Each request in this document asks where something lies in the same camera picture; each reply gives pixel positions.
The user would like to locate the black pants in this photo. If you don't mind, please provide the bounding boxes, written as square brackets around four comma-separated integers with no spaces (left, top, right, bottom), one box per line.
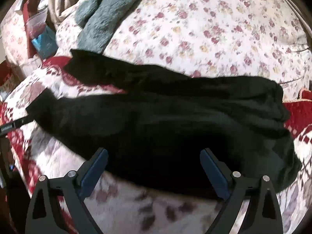
[27,50,302,199]

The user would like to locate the red white plush blanket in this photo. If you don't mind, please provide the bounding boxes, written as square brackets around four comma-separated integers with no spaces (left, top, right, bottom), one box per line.
[1,57,311,233]

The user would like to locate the blue packet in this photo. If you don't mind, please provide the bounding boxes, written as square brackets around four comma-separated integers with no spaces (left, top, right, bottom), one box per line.
[31,26,58,59]

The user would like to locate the clear plastic bag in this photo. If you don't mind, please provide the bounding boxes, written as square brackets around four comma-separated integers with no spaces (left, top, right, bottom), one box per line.
[25,8,48,39]

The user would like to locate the red hanging bag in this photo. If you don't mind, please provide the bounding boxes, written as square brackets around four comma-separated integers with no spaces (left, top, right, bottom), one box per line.
[22,0,38,58]

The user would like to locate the grey fleece blanket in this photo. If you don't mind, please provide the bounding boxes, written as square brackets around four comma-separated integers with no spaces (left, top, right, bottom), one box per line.
[75,0,138,53]

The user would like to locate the floral quilt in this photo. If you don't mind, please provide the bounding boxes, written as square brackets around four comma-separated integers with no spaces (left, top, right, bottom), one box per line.
[55,0,310,86]

